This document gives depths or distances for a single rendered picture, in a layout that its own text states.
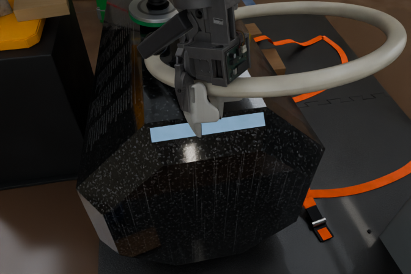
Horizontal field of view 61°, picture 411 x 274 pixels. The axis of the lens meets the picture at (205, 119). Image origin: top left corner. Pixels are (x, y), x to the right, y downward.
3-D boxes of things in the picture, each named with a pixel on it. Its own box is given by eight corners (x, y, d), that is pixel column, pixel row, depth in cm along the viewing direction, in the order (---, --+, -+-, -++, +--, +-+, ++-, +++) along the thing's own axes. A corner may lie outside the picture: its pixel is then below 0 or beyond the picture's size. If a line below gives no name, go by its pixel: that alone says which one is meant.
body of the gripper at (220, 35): (225, 93, 46) (214, -1, 40) (175, 84, 51) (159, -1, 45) (252, 71, 51) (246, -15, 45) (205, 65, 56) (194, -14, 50)
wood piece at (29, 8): (18, 22, 136) (12, 10, 133) (19, 10, 143) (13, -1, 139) (70, 14, 141) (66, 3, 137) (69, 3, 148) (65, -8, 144)
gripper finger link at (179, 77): (183, 114, 50) (182, 53, 47) (175, 112, 50) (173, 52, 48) (202, 107, 53) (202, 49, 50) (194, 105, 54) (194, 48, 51)
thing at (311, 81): (120, 47, 82) (117, 35, 80) (290, 3, 97) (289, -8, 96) (211, 140, 42) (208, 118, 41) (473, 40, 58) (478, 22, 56)
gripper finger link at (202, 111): (213, 150, 50) (214, 87, 47) (181, 140, 53) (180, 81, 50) (225, 142, 52) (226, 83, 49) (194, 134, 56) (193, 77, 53)
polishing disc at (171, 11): (198, 5, 130) (198, 2, 129) (160, 29, 118) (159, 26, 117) (156, -11, 139) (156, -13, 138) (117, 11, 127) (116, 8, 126)
